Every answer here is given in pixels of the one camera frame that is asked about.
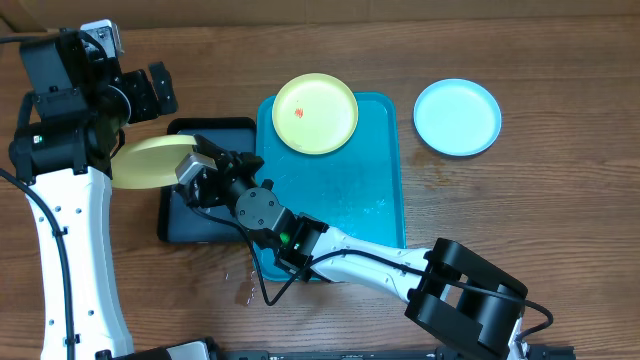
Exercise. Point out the yellow plate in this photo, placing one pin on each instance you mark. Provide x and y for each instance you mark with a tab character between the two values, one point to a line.
150	163
315	113

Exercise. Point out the light blue plate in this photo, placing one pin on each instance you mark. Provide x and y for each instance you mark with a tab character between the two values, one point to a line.
457	117

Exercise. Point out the black water tray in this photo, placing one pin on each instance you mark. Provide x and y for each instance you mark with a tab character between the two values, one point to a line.
177	224

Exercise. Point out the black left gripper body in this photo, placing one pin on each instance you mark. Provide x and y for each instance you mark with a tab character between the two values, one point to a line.
140	96

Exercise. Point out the teal plastic tray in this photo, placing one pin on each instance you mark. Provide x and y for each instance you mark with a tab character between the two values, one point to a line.
356	188

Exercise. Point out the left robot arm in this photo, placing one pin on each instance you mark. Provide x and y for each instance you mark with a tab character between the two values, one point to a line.
68	134

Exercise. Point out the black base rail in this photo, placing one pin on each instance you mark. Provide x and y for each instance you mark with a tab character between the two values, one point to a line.
206	349

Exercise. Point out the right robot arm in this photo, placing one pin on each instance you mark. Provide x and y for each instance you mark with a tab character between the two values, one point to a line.
460	298

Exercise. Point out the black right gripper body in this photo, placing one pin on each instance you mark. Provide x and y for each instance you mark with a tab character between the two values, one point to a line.
222	167

